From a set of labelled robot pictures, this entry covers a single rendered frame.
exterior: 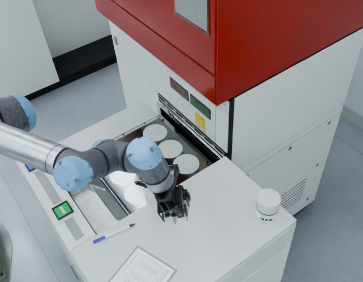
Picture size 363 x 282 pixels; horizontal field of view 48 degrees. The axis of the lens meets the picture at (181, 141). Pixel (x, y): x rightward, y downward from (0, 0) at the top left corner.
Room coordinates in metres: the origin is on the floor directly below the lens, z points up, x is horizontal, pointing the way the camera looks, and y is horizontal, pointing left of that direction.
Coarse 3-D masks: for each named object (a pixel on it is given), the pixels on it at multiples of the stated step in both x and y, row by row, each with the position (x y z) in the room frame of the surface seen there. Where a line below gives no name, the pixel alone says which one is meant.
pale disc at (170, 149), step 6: (162, 144) 1.11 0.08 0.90; (168, 144) 1.11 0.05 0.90; (174, 144) 1.11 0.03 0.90; (180, 144) 1.11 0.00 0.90; (162, 150) 1.08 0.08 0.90; (168, 150) 1.08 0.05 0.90; (174, 150) 1.08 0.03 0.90; (180, 150) 1.07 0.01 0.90; (168, 156) 1.05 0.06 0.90; (174, 156) 1.04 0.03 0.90
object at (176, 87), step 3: (171, 81) 1.24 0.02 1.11; (171, 84) 1.24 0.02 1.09; (174, 84) 1.23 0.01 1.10; (177, 84) 1.21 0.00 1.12; (174, 87) 1.23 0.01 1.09; (177, 87) 1.21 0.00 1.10; (180, 87) 1.19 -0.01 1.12; (177, 90) 1.21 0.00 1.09; (180, 90) 1.19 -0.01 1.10; (183, 90) 1.18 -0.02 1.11; (180, 93) 1.20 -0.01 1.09; (183, 93) 1.18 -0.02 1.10; (186, 93) 1.16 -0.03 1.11; (183, 96) 1.18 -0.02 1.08; (186, 96) 1.16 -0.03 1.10; (186, 99) 1.17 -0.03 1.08
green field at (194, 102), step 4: (192, 100) 1.13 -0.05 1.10; (196, 100) 1.11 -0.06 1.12; (192, 104) 1.13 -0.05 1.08; (196, 104) 1.11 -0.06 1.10; (200, 104) 1.09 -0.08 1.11; (200, 108) 1.09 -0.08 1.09; (204, 108) 1.07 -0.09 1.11; (204, 112) 1.07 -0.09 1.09; (208, 112) 1.05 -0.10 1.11; (208, 116) 1.05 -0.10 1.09
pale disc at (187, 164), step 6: (180, 156) 1.04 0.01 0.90; (186, 156) 1.04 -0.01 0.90; (192, 156) 1.04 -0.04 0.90; (174, 162) 1.01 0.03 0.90; (180, 162) 1.01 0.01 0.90; (186, 162) 1.01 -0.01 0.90; (192, 162) 1.01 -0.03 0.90; (198, 162) 1.00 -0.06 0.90; (180, 168) 0.98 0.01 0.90; (186, 168) 0.98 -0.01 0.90; (192, 168) 0.98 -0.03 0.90
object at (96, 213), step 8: (80, 192) 0.92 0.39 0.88; (88, 192) 0.92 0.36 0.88; (80, 200) 0.89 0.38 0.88; (88, 200) 0.88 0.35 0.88; (96, 200) 0.88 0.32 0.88; (80, 208) 0.85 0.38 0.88; (88, 208) 0.85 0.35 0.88; (96, 208) 0.85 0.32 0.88; (104, 208) 0.84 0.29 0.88; (88, 216) 0.81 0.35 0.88; (96, 216) 0.81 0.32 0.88; (104, 216) 0.81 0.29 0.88; (112, 216) 0.81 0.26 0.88; (96, 224) 0.78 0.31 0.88; (104, 224) 0.78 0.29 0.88; (96, 232) 0.75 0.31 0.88
